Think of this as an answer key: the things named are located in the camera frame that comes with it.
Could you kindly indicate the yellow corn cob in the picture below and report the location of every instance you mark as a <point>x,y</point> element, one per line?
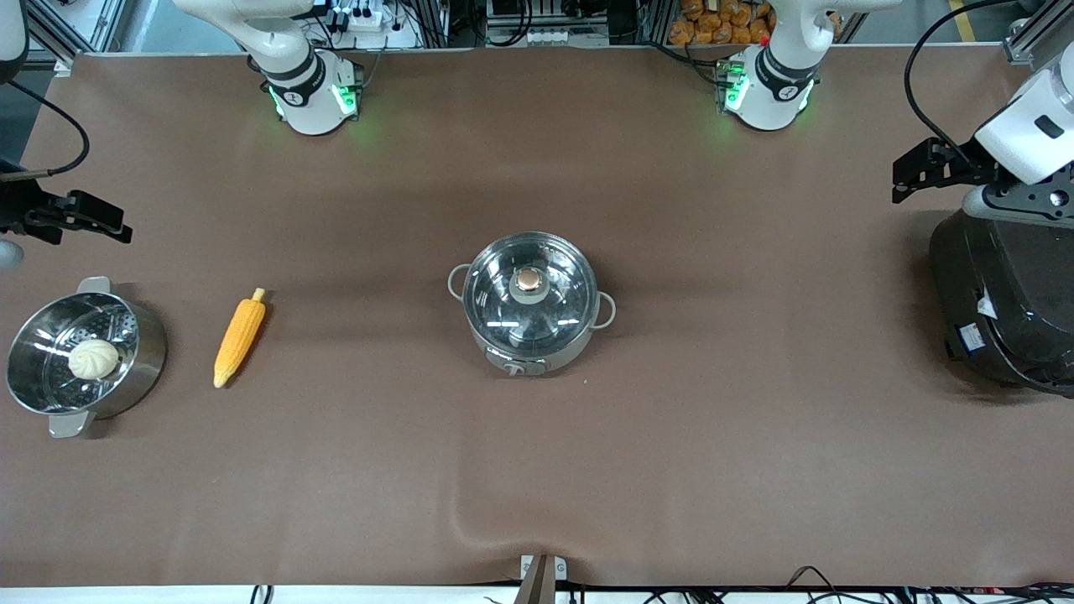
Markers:
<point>239,335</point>

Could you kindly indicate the glass pot lid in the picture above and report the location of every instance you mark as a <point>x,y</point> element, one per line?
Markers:
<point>503,294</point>

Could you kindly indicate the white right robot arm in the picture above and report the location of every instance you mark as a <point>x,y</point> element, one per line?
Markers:
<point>306,80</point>

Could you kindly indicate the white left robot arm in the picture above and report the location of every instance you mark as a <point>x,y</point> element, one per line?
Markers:
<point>776,84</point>

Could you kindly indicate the steel steamer pot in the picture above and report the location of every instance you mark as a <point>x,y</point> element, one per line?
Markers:
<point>143,352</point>

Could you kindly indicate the silver electric cooking pot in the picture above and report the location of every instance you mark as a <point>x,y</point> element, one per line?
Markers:
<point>554,356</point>

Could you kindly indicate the white steamed bun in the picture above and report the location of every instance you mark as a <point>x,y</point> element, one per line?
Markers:
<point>94,359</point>

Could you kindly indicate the black rice cooker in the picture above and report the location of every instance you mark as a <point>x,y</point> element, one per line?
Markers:
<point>1007,302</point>

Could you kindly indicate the bag of orange bread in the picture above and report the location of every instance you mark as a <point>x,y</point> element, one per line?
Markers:
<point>722,25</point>

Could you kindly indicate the white power strip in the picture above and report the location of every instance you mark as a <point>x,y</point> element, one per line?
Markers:
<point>357,17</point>

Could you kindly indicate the brown table cover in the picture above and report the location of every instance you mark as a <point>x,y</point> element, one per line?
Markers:
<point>537,486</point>

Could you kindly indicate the aluminium frame profile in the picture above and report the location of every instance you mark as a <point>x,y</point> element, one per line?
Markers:
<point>1036,38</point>
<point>75,33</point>

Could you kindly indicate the metal table edge bracket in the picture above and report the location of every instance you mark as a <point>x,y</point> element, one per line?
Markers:
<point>541,575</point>

